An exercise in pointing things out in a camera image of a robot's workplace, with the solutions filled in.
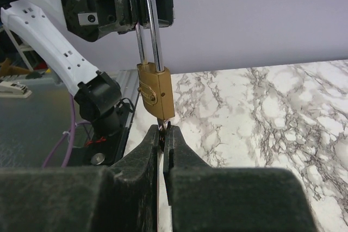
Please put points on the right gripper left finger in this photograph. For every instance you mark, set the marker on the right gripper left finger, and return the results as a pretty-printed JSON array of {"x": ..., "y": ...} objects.
[{"x": 121, "y": 197}]

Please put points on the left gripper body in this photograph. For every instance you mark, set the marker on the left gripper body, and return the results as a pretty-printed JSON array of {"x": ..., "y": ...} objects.
[{"x": 94, "y": 19}]

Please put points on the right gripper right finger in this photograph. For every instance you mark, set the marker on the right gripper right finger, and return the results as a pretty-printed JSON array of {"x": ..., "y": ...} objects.
[{"x": 205, "y": 198}]

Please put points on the small silver padlock key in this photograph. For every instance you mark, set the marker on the small silver padlock key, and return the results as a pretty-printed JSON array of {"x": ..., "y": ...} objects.
[{"x": 163, "y": 131}]

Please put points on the long-shackle brass padlock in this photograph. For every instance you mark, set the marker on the long-shackle brass padlock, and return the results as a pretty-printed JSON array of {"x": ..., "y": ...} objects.
[{"x": 155, "y": 83}]

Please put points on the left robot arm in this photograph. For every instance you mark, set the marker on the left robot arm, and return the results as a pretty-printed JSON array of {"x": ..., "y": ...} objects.
[{"x": 94, "y": 91}]

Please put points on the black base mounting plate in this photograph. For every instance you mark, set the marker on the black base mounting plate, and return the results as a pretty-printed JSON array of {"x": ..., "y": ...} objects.
[{"x": 105, "y": 150}]

